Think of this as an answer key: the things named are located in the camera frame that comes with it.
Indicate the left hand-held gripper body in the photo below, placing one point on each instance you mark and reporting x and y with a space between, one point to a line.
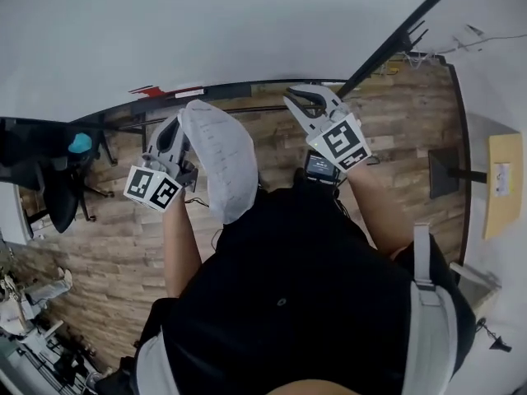
150 183

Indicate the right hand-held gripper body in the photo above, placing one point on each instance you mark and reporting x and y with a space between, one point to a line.
343 138

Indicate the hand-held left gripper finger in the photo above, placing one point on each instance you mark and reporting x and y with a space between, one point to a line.
155 138

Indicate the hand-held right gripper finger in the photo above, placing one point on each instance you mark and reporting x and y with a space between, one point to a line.
302 119
325 95

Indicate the white sheet of paper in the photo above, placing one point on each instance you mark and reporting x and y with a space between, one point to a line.
226 159

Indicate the person's left forearm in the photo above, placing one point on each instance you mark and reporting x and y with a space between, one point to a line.
181 245

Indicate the person's right forearm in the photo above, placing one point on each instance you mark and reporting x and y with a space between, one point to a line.
379 208

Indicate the white whiteboard eraser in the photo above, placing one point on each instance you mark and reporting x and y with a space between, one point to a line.
189 93

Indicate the white label sheet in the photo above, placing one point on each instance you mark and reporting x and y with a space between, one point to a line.
502 179

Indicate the black device with screen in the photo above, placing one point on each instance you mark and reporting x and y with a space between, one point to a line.
321 167

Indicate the teal cloth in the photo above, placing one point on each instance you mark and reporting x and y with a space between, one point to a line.
80 143

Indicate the black office chair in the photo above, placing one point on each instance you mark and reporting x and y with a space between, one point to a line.
57 204

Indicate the person's black shirt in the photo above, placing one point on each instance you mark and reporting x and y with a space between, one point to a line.
288 241

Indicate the cluttered metal shelf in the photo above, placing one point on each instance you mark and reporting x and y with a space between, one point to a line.
41 348

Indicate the grey open bin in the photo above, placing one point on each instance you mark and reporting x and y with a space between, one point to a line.
473 288

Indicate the black table pedestal base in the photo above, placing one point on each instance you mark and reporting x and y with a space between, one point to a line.
442 173

